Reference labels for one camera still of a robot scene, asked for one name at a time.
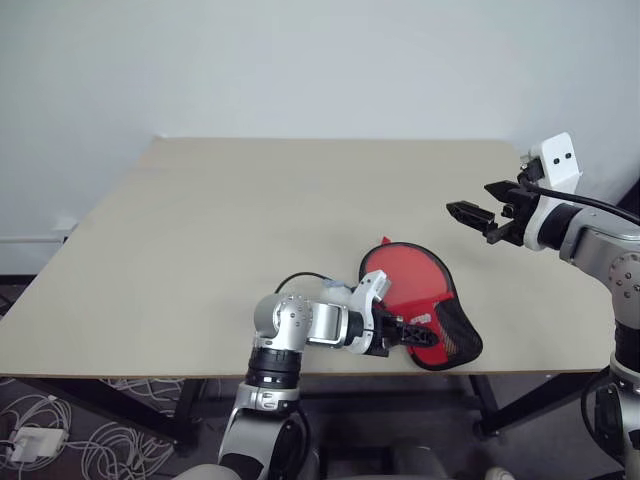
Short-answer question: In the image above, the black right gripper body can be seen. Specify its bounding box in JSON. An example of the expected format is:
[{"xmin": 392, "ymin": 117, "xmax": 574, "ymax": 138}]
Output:
[{"xmin": 484, "ymin": 188, "xmax": 540, "ymax": 246}]

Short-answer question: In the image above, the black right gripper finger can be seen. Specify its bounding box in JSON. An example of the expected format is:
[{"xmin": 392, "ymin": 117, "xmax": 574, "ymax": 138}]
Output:
[
  {"xmin": 483, "ymin": 181, "xmax": 521, "ymax": 202},
  {"xmin": 446, "ymin": 200, "xmax": 496, "ymax": 227}
]

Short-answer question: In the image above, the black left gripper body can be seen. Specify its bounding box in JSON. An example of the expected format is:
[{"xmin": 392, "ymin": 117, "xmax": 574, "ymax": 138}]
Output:
[{"xmin": 370, "ymin": 308, "xmax": 404, "ymax": 358}]

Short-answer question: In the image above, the red paddle case black mesh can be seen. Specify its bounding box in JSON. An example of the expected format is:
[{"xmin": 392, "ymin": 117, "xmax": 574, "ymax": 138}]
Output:
[{"xmin": 357, "ymin": 234, "xmax": 485, "ymax": 372}]

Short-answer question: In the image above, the white power adapter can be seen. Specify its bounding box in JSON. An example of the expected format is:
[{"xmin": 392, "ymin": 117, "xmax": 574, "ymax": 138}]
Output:
[{"xmin": 8, "ymin": 426, "xmax": 70, "ymax": 462}]

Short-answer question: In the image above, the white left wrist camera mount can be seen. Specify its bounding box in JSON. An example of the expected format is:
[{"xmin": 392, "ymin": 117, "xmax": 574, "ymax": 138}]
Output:
[{"xmin": 348, "ymin": 269, "xmax": 392, "ymax": 357}]

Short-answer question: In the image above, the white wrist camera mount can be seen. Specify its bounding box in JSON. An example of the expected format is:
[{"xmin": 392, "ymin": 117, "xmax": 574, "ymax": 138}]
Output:
[
  {"xmin": 348, "ymin": 269, "xmax": 392, "ymax": 357},
  {"xmin": 518, "ymin": 131, "xmax": 585, "ymax": 251}
]

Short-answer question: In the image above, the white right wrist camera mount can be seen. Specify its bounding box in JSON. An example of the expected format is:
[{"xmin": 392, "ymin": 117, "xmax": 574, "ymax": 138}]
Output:
[{"xmin": 518, "ymin": 131, "xmax": 585, "ymax": 251}]

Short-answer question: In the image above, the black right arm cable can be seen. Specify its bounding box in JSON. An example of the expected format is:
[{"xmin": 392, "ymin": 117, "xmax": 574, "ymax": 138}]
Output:
[{"xmin": 519, "ymin": 177, "xmax": 640, "ymax": 224}]

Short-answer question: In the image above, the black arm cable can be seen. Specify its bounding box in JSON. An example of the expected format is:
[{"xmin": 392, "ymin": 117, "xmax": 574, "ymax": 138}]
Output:
[
  {"xmin": 273, "ymin": 271, "xmax": 332, "ymax": 294},
  {"xmin": 519, "ymin": 177, "xmax": 640, "ymax": 224}
]

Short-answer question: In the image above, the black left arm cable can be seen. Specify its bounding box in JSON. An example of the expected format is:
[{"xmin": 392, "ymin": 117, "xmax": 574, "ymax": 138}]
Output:
[{"xmin": 273, "ymin": 271, "xmax": 332, "ymax": 294}]

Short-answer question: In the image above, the white floor cable tangle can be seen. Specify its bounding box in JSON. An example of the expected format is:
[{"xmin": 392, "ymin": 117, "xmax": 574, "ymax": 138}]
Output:
[{"xmin": 0, "ymin": 377, "xmax": 177, "ymax": 480}]

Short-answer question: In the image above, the white wall trunking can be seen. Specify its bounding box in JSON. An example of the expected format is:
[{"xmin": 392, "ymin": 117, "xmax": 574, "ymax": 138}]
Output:
[{"xmin": 0, "ymin": 218, "xmax": 77, "ymax": 246}]

